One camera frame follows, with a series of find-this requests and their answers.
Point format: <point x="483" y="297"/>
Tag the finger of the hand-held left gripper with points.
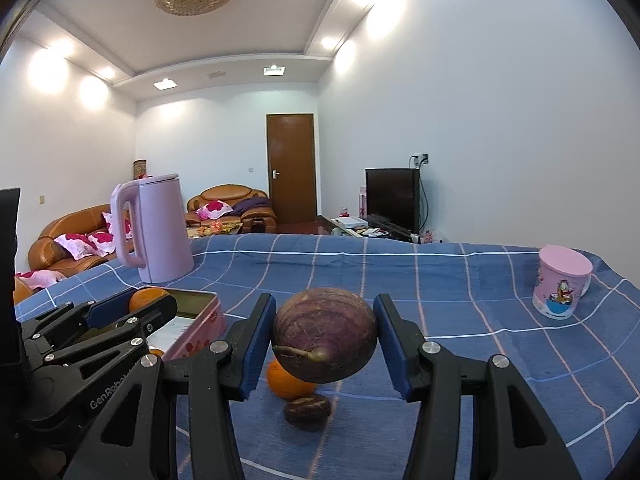
<point x="107" y="307"/>
<point x="157" y="312"/>

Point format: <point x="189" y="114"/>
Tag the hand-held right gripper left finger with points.
<point x="256" y="355"/>

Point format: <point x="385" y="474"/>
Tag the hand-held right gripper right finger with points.
<point x="395" y="355"/>

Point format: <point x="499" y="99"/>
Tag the pink tin box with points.
<point x="200" y="330"/>

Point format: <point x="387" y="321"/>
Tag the purple passion fruit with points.
<point x="325" y="335"/>

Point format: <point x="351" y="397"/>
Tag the pink floral cushion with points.
<point x="75" y="246"/>
<point x="102" y="241"/>
<point x="117" y="225"/>
<point x="215" y="209"/>

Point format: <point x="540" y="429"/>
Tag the dark water chestnut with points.
<point x="306" y="411"/>

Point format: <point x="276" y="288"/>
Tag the blue checked tablecloth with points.
<point x="475" y="360"/>

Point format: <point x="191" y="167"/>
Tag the pink electric kettle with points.
<point x="162" y="230"/>

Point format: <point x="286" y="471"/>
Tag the long brown leather sofa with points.
<point x="70" y="217"/>

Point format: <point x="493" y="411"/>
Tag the coffee table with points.
<point x="215" y="229"/>

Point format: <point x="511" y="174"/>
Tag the low television stand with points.
<point x="350" y="225"/>

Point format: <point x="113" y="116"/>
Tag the brown leather armchair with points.
<point x="225" y="192"/>

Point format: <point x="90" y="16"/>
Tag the purple cloth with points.
<point x="252" y="206"/>

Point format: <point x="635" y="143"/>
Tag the tall patterned vase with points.
<point x="139" y="168"/>

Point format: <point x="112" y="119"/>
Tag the pink item beside television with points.
<point x="361" y="200"/>

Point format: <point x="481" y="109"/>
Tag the black television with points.
<point x="392" y="195"/>

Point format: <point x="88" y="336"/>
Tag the pink cartoon mug with lid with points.
<point x="555" y="280"/>

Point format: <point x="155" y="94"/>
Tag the brown wooden door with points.
<point x="290" y="165"/>

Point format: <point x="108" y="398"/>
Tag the square ceiling light panel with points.
<point x="165" y="82"/>

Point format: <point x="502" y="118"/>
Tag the recessed ceiling spotlight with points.
<point x="106" y="72"/>

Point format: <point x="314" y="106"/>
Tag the ceiling air vent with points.
<point x="217" y="74"/>

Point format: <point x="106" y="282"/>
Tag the wall socket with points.
<point x="420" y="159"/>

